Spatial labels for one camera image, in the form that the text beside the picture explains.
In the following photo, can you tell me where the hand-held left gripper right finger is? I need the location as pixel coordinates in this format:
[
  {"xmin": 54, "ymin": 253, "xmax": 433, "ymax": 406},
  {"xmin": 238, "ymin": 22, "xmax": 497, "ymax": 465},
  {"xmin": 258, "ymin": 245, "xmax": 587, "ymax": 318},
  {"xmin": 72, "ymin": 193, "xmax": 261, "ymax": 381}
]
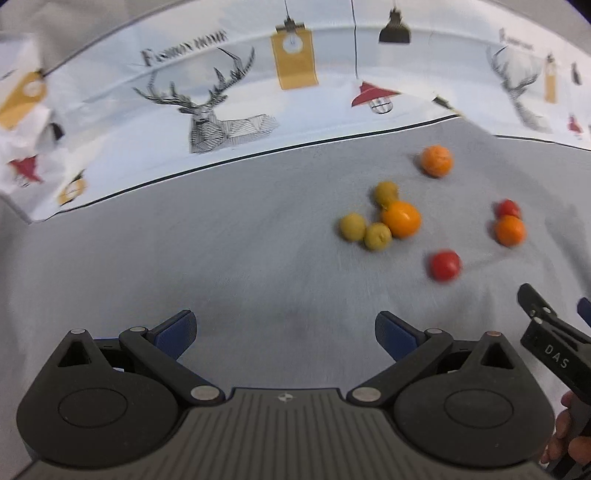
[{"xmin": 347, "ymin": 310, "xmax": 518, "ymax": 407}]

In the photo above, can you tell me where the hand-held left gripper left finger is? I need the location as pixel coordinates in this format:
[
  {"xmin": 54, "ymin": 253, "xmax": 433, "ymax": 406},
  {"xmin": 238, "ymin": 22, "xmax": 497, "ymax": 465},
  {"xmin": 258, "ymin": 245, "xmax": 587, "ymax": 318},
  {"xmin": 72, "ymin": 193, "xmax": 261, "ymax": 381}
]
[{"xmin": 55, "ymin": 310, "xmax": 225, "ymax": 407}]

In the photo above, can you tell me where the orange mandarin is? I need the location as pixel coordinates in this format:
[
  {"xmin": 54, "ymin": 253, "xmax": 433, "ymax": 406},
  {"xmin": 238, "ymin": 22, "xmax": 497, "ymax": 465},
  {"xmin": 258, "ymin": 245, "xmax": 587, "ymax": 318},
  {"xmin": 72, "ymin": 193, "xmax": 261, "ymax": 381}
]
[
  {"xmin": 381, "ymin": 200, "xmax": 422, "ymax": 240},
  {"xmin": 494, "ymin": 215, "xmax": 527, "ymax": 247},
  {"xmin": 420, "ymin": 145, "xmax": 454, "ymax": 178}
]

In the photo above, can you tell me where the small yellow-green fruit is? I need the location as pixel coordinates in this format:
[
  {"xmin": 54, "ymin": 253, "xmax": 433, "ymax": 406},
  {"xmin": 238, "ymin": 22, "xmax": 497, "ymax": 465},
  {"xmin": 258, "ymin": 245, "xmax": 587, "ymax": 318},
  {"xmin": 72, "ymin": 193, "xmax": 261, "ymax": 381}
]
[
  {"xmin": 364, "ymin": 222, "xmax": 393, "ymax": 252},
  {"xmin": 339, "ymin": 212, "xmax": 369, "ymax": 242},
  {"xmin": 373, "ymin": 181, "xmax": 400, "ymax": 208}
]

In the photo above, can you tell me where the person's right hand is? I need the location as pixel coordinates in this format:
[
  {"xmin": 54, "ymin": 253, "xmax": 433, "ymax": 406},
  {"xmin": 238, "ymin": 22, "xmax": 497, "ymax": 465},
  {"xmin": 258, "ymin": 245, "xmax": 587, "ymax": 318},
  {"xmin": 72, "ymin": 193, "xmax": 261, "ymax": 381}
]
[{"xmin": 544, "ymin": 406, "xmax": 591, "ymax": 463}]

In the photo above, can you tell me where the white deer printed cloth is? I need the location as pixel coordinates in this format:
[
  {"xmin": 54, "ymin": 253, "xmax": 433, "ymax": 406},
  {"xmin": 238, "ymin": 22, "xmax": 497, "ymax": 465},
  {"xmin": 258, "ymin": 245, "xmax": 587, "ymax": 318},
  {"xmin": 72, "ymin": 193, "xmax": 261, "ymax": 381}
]
[{"xmin": 0, "ymin": 0, "xmax": 591, "ymax": 223}]

